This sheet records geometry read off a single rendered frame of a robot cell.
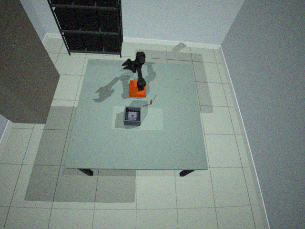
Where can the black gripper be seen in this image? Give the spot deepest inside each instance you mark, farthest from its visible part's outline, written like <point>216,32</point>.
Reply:
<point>130,65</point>

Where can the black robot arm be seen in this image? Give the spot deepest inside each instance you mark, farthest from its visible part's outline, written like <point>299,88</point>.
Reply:
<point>140,56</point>

